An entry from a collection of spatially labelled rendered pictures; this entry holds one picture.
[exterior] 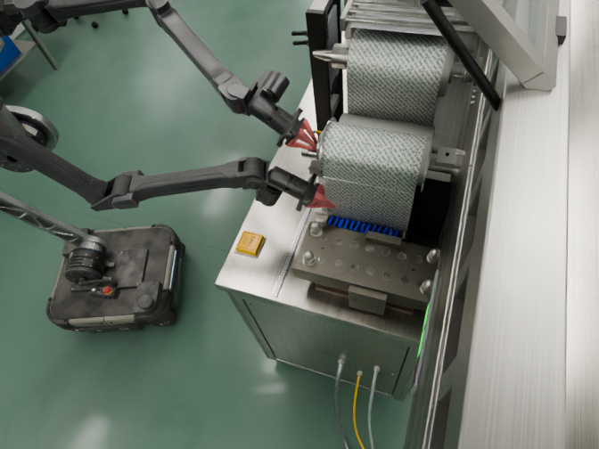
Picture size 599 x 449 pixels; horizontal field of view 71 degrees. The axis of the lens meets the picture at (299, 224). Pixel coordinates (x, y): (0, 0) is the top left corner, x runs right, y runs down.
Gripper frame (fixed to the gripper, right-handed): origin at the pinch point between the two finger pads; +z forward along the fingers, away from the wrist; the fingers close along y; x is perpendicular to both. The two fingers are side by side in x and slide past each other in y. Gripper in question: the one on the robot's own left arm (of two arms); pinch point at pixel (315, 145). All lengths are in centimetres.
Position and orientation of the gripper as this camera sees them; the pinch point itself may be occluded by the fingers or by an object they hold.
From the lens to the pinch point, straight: 114.8
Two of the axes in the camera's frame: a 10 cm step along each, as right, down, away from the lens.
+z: 8.1, 5.1, 2.8
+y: -3.2, 7.9, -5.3
